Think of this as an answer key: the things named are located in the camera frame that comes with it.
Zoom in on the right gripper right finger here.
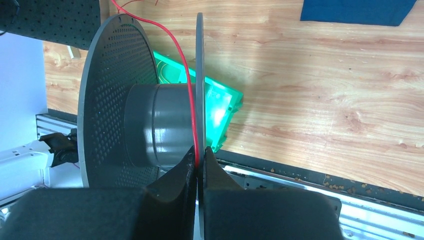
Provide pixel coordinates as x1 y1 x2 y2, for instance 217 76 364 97
199 147 344 240

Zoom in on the green three-compartment bin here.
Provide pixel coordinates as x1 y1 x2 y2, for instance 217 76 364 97
153 51 244 153

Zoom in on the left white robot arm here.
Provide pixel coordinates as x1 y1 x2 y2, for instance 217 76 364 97
0 129 82 204

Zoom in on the dark grey dotted garment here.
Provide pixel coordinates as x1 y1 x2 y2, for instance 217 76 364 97
0 0 101 50

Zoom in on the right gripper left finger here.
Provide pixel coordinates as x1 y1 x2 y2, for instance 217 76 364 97
0 148 197 240

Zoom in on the wooden clothes rack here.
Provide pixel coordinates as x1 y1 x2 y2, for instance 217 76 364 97
67 0 111 59

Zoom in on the yellow thin cable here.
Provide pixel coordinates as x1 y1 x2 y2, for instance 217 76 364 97
156 62 180 84

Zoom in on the red thin cable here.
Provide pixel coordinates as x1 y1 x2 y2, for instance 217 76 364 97
110 0 201 168

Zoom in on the grey plastic cable spool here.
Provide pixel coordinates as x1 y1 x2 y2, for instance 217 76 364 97
76 12 207 189

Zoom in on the blue printed t-shirt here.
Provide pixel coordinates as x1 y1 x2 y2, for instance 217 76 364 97
300 0 416 27

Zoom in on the aluminium frame rail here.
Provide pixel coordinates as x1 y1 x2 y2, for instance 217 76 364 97
0 113 424 240

